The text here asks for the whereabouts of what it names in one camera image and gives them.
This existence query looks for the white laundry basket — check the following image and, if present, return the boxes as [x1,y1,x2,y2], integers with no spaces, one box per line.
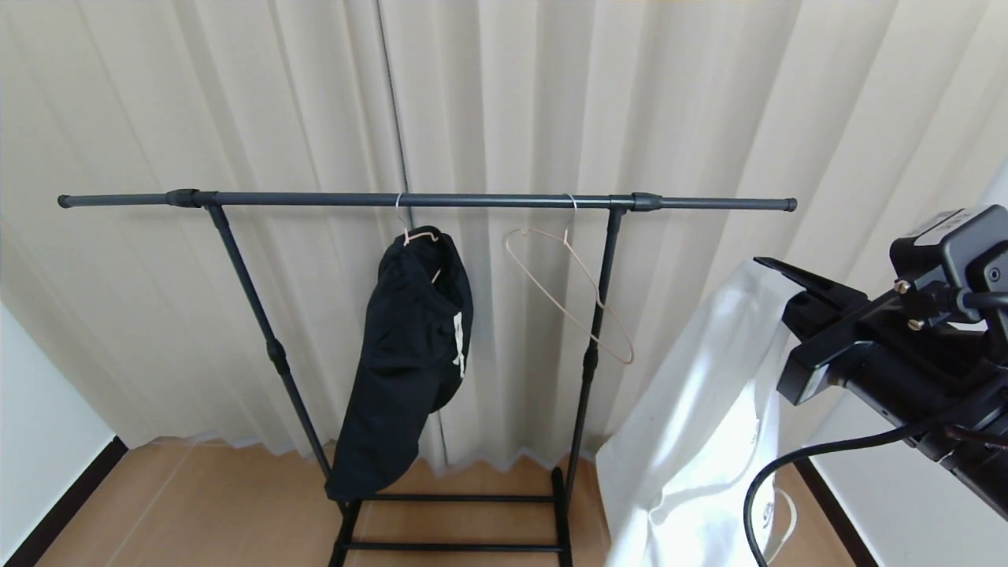
[756,487,799,556]

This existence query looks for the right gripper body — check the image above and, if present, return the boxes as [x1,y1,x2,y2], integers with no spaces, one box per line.
[776,291,1008,463]

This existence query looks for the black shorts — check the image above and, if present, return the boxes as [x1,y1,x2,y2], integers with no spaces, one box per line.
[325,227,475,502]

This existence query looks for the pink clothes hanger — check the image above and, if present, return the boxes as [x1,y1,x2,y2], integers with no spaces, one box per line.
[504,195,635,365]
[394,193,442,284]

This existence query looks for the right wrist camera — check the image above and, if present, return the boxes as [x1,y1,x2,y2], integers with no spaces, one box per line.
[890,205,1008,332]

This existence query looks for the beige curtain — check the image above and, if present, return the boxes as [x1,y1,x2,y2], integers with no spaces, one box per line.
[0,0,1008,473]

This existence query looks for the black clothes rack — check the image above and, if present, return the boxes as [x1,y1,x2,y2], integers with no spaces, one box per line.
[57,189,798,567]

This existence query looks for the white garment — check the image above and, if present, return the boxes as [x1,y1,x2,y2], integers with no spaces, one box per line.
[595,260,800,567]

